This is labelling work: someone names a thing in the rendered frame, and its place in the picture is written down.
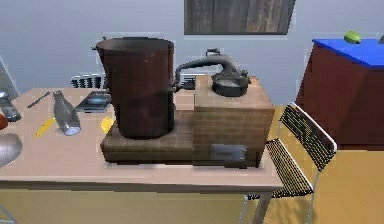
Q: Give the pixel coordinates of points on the yellow round fruit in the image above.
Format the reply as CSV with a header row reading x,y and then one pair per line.
x,y
106,124

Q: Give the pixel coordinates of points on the brown coffee machine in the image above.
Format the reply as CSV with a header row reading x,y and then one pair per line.
x,y
213,123

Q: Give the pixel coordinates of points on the wooden framed picture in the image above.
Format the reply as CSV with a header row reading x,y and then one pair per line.
x,y
238,16

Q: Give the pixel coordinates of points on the black mesh chair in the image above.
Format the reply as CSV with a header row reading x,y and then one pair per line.
x,y
303,140

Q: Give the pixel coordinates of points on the grey glass bottle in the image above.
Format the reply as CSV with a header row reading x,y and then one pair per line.
x,y
65,115

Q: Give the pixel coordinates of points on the beige wooden table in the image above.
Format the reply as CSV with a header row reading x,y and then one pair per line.
x,y
66,160

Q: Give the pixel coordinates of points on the dark red cabinet blue top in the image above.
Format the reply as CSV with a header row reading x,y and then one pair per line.
x,y
343,96

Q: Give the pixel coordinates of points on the black knife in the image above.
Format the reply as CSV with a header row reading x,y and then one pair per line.
x,y
38,99

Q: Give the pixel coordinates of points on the green apple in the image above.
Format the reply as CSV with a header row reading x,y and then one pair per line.
x,y
352,37

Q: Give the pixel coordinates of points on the grey metal bowl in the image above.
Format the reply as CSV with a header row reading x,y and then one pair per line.
x,y
8,148

